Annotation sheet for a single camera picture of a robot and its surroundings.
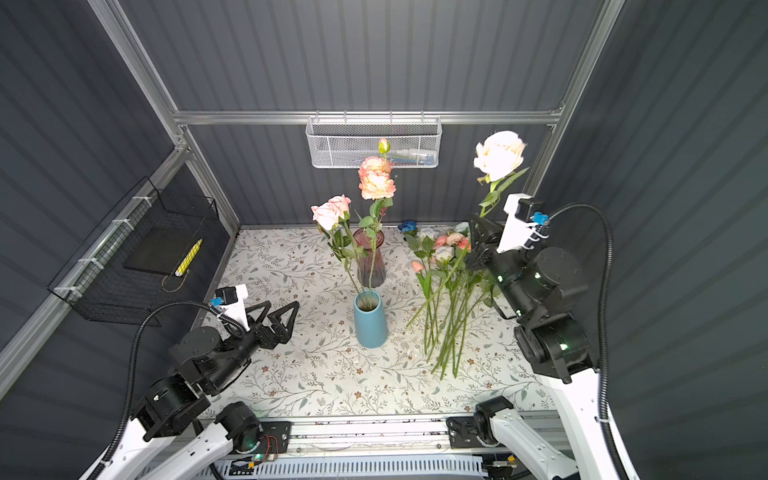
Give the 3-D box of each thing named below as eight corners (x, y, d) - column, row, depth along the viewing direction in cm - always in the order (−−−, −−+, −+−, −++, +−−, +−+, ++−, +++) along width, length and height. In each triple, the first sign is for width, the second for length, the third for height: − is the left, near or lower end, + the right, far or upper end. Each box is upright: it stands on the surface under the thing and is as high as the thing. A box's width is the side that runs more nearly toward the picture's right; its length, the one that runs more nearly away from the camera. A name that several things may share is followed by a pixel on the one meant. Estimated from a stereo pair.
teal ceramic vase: (367, 356, 89) (361, 324, 73) (356, 332, 94) (348, 297, 77) (389, 344, 91) (389, 311, 75) (377, 322, 96) (374, 286, 80)
